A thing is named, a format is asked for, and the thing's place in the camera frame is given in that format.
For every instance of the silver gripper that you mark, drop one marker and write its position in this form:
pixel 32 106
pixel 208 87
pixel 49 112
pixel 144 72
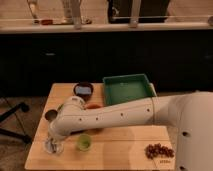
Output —
pixel 53 144

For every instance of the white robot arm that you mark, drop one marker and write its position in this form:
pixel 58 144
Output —
pixel 191 114

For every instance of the green paper cup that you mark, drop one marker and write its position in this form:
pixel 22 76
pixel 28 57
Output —
pixel 84 142

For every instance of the small metal cup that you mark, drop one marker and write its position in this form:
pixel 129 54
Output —
pixel 51 115

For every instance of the blue folded towel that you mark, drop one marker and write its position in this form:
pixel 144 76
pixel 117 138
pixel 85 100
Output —
pixel 83 90

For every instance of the orange round object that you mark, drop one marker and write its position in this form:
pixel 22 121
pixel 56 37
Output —
pixel 93 106

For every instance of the dark brown bowl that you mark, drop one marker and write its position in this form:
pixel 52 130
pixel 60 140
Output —
pixel 84 84

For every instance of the green plastic tray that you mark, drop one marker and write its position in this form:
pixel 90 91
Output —
pixel 125 88

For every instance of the bunch of red grapes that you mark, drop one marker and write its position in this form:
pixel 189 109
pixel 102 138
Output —
pixel 154 150

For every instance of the dark cabinet counter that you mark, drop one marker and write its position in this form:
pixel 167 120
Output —
pixel 33 58

